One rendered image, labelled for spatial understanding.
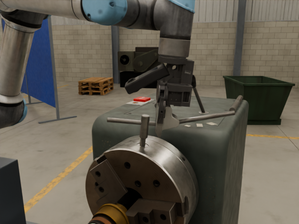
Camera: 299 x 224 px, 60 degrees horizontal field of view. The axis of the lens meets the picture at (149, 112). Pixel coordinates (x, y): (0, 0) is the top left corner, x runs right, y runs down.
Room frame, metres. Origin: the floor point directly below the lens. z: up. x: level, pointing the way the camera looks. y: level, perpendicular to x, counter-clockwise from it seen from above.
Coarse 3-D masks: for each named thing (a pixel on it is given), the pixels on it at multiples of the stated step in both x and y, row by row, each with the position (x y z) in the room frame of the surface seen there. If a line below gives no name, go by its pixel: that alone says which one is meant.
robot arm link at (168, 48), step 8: (160, 40) 0.64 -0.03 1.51; (168, 40) 0.62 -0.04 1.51; (176, 40) 0.61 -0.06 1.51; (184, 40) 0.62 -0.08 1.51; (160, 48) 0.63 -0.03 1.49; (168, 48) 0.62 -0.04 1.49; (176, 48) 0.61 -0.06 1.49; (184, 48) 0.62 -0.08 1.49; (168, 56) 0.62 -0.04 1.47; (176, 56) 0.62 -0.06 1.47; (184, 56) 0.62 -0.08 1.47
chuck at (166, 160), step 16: (128, 144) 0.67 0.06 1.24; (160, 144) 0.68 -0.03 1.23; (112, 160) 0.65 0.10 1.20; (128, 160) 0.63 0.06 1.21; (144, 160) 0.61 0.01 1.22; (160, 160) 0.61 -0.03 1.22; (176, 160) 0.65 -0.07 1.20; (128, 176) 0.63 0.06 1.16; (144, 176) 0.61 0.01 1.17; (160, 176) 0.59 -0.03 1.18; (176, 176) 0.59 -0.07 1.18; (96, 192) 0.68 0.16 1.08; (128, 192) 0.70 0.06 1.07; (144, 192) 0.61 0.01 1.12; (160, 192) 0.59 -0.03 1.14; (176, 192) 0.57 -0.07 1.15; (192, 192) 0.62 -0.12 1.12; (96, 208) 0.68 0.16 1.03; (192, 208) 0.61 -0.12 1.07
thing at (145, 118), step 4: (144, 116) 0.65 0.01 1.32; (148, 116) 0.65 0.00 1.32; (144, 120) 0.65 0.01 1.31; (148, 120) 0.65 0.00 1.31; (144, 124) 0.65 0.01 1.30; (140, 128) 0.65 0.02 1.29; (144, 128) 0.65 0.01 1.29; (148, 128) 0.66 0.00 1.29; (140, 132) 0.65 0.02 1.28; (144, 132) 0.65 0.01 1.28; (140, 136) 0.65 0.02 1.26; (144, 136) 0.65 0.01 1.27; (144, 140) 0.65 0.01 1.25; (140, 144) 0.66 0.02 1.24; (144, 144) 0.65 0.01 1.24
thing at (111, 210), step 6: (108, 204) 0.55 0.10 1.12; (114, 204) 0.55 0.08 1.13; (120, 204) 0.57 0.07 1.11; (102, 210) 0.54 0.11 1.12; (108, 210) 0.53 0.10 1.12; (114, 210) 0.54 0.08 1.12; (120, 210) 0.54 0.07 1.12; (126, 210) 0.57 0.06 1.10; (96, 216) 0.53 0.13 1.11; (102, 216) 0.52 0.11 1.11; (108, 216) 0.52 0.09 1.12; (114, 216) 0.52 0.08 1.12; (120, 216) 0.53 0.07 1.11; (126, 216) 0.53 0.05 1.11; (90, 222) 0.51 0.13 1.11; (96, 222) 0.50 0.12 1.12; (102, 222) 0.50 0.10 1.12; (108, 222) 0.50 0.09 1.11; (114, 222) 0.51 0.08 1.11; (120, 222) 0.52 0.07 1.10; (126, 222) 0.53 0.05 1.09
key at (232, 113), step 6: (210, 114) 0.66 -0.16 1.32; (216, 114) 0.66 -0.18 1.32; (222, 114) 0.66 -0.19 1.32; (228, 114) 0.66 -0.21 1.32; (234, 114) 0.66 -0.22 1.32; (108, 120) 0.65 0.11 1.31; (114, 120) 0.65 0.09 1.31; (120, 120) 0.65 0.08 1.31; (126, 120) 0.65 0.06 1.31; (132, 120) 0.65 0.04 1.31; (138, 120) 0.65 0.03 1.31; (180, 120) 0.66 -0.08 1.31; (186, 120) 0.65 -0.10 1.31; (192, 120) 0.65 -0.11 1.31; (198, 120) 0.66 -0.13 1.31
